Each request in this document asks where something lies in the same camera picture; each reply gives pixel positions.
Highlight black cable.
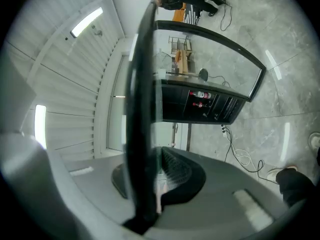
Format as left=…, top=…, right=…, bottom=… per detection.
left=224, top=127, right=277, bottom=184
left=219, top=0, right=234, bottom=32

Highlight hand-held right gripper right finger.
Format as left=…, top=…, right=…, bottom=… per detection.
left=144, top=145, right=308, bottom=240

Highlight long ceiling light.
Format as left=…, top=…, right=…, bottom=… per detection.
left=69, top=6, right=104, bottom=39
left=34, top=104, right=48, bottom=150

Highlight ceiling sensor fixture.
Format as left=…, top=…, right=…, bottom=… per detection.
left=90, top=24, right=104, bottom=37

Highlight white cable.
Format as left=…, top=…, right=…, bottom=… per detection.
left=226, top=133, right=253, bottom=168

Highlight black round stand base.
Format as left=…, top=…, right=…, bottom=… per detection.
left=198, top=68, right=210, bottom=82

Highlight large red-label clear bottle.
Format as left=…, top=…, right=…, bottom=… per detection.
left=189, top=90, right=216, bottom=100

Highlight person's white shoe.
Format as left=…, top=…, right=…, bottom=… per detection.
left=266, top=165, right=299, bottom=182
left=308, top=131, right=320, bottom=150

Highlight black-and-white striped cloth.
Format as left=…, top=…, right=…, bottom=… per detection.
left=184, top=4, right=202, bottom=26

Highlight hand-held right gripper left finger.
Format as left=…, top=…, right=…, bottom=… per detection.
left=0, top=132, right=141, bottom=240

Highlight wooden rack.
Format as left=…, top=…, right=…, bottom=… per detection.
left=167, top=35, right=194, bottom=79

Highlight orange seat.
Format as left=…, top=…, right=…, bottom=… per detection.
left=172, top=2, right=188, bottom=23

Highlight metal table legs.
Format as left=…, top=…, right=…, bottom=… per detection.
left=170, top=122, right=193, bottom=152

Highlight white door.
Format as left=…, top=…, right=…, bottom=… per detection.
left=106, top=53, right=127, bottom=153

